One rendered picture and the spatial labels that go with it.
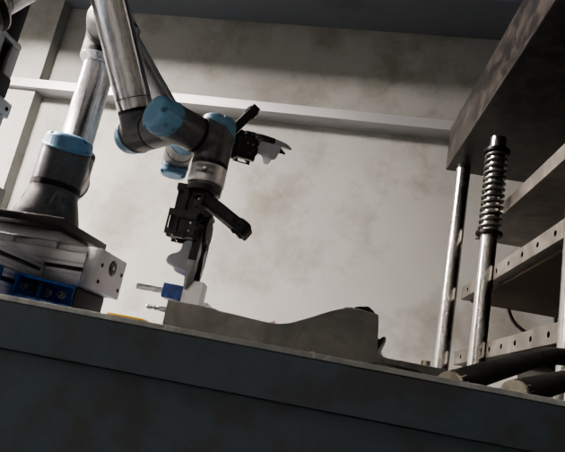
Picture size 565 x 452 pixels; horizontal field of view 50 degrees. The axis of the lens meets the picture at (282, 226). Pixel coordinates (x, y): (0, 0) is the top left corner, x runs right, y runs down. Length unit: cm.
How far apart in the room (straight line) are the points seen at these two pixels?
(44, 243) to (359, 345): 74
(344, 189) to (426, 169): 50
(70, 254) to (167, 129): 38
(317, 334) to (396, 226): 254
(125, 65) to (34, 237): 43
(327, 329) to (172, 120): 48
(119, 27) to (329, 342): 74
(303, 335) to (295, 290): 244
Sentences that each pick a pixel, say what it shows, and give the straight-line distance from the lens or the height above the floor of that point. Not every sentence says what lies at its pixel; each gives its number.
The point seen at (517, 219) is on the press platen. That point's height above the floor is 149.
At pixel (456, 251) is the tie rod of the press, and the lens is 249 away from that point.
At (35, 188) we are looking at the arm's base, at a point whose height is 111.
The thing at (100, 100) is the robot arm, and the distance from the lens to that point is 173.
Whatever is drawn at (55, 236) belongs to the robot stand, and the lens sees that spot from 142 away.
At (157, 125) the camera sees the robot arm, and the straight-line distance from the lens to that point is 117.
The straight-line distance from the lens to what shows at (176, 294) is 117.
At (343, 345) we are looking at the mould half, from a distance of 108.
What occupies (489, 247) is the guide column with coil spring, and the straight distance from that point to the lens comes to 209.
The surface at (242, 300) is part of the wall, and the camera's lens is 355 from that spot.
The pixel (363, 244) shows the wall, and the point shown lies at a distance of 354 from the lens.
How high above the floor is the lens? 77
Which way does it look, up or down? 15 degrees up
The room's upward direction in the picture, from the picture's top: 11 degrees clockwise
